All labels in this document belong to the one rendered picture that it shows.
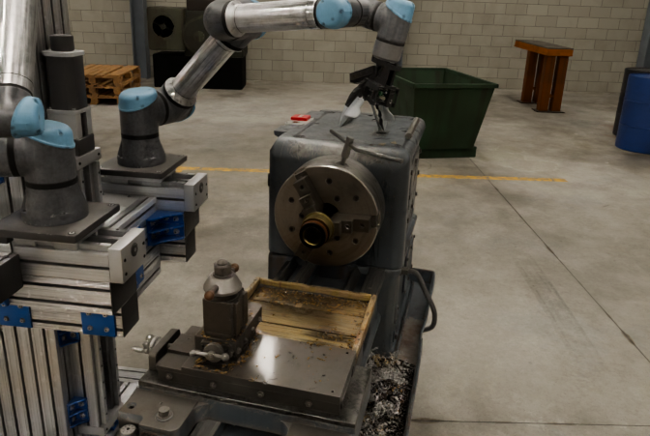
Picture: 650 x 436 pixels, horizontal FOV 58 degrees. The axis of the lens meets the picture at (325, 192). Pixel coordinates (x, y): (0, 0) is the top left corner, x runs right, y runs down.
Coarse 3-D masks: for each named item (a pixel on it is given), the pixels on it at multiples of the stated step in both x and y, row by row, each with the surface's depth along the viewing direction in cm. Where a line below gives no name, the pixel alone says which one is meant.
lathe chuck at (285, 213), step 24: (312, 168) 169; (336, 168) 167; (360, 168) 174; (288, 192) 173; (336, 192) 169; (360, 192) 167; (288, 216) 175; (288, 240) 178; (336, 240) 174; (360, 240) 172; (336, 264) 176
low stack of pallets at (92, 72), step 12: (84, 72) 878; (96, 72) 882; (108, 72) 887; (120, 72) 891; (96, 84) 857; (108, 84) 867; (120, 84) 860; (132, 84) 950; (96, 96) 864; (108, 96) 865
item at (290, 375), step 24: (168, 336) 131; (192, 336) 131; (264, 336) 132; (168, 360) 124; (192, 360) 123; (240, 360) 123; (264, 360) 124; (288, 360) 124; (312, 360) 124; (192, 384) 122; (216, 384) 120; (240, 384) 118; (264, 384) 117; (288, 384) 116; (312, 384) 117; (336, 384) 117; (312, 408) 116; (336, 408) 115
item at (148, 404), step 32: (160, 384) 122; (352, 384) 124; (128, 416) 117; (160, 416) 115; (192, 416) 118; (224, 416) 120; (256, 416) 118; (288, 416) 116; (320, 416) 115; (352, 416) 115
